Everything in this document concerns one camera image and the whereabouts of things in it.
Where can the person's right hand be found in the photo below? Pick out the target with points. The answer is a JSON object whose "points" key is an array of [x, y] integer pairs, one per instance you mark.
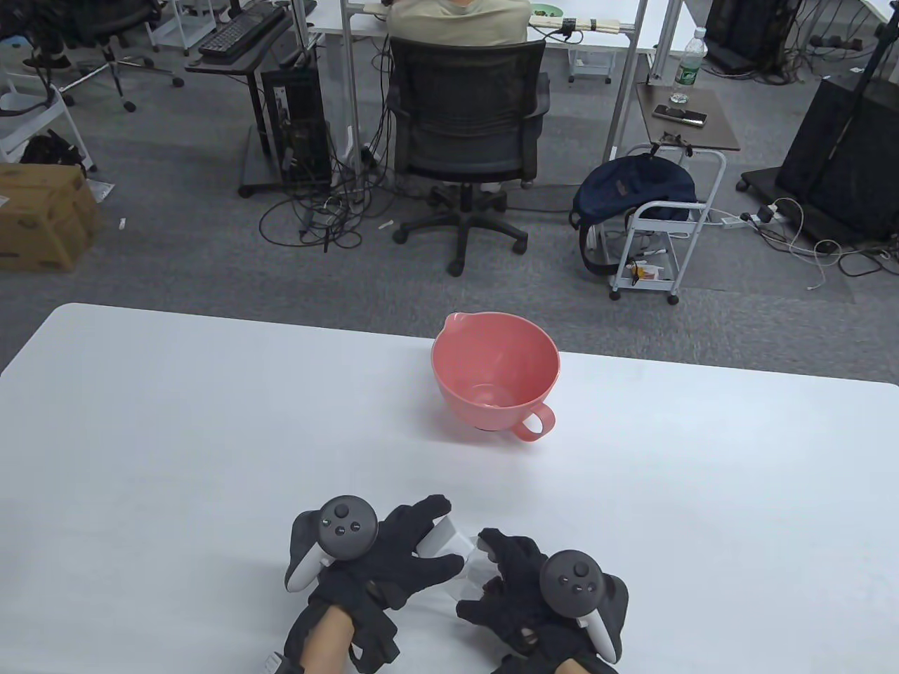
{"points": [[516, 590]]}

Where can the person's left hand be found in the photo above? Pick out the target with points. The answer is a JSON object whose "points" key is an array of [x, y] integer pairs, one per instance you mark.
{"points": [[393, 540]]}

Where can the clear plastic jar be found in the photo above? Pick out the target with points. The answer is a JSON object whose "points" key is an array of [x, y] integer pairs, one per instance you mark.
{"points": [[474, 572]]}

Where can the white square jar lid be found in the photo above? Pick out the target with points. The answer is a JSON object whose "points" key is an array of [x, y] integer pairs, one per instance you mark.
{"points": [[439, 537]]}

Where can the pink salad bowl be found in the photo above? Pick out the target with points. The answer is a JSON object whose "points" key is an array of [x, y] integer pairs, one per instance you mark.
{"points": [[491, 365]]}

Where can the person's right forearm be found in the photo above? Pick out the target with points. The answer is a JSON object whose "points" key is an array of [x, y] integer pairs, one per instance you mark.
{"points": [[579, 667]]}

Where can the black left forearm band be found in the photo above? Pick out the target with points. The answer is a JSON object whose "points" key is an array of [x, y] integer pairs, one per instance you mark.
{"points": [[276, 663]]}

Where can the person's left forearm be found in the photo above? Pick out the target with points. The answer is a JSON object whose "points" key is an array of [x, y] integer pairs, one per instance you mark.
{"points": [[323, 642]]}

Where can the green bowl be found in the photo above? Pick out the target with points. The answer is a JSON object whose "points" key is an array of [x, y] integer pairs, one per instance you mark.
{"points": [[546, 9]]}

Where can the grey white left controller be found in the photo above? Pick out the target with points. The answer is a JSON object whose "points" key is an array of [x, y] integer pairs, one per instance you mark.
{"points": [[344, 526]]}

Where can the grey white controller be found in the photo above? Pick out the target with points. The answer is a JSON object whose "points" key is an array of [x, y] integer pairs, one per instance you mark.
{"points": [[572, 583], [344, 526]]}

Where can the grey white right controller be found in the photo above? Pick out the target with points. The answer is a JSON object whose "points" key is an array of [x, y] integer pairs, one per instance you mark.
{"points": [[572, 583]]}

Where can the white rolling cart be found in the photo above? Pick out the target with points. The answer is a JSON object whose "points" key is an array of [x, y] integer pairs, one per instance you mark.
{"points": [[692, 232]]}

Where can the navy blue backpack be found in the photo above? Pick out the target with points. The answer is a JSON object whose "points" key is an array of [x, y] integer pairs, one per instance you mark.
{"points": [[632, 186]]}

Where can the black computer tower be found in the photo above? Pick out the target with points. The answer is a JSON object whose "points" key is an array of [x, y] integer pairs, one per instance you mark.
{"points": [[298, 126]]}

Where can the white power strip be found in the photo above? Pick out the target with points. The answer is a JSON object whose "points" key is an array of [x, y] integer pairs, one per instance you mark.
{"points": [[734, 222]]}

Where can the black mesh office chair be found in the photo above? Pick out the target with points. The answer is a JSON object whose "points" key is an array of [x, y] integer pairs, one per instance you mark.
{"points": [[467, 105]]}

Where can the dark rolling keyboard stand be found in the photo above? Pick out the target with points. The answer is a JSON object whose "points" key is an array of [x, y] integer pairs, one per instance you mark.
{"points": [[253, 119]]}

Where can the brown cardboard box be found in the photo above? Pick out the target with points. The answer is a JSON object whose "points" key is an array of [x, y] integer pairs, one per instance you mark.
{"points": [[42, 217]]}

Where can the brown side table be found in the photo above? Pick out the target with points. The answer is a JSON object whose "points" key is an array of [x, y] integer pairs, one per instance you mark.
{"points": [[709, 137]]}

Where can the black smartphone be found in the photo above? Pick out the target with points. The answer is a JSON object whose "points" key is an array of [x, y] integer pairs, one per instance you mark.
{"points": [[678, 115]]}

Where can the black bag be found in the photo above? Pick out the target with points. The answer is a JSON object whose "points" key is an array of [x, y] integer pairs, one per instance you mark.
{"points": [[49, 151]]}

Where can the black keyboard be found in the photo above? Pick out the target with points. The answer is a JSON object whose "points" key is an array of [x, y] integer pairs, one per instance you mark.
{"points": [[239, 31]]}

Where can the green label water bottle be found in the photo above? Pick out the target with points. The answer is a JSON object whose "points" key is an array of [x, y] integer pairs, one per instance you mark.
{"points": [[688, 70]]}

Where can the black swivel chair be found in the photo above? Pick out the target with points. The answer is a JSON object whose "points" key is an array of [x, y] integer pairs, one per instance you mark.
{"points": [[105, 28]]}

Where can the black stand pole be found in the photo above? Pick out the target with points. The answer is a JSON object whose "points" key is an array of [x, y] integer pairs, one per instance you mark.
{"points": [[860, 98]]}

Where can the white metal frame desk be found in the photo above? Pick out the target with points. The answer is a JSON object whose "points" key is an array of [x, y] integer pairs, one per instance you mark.
{"points": [[628, 70]]}

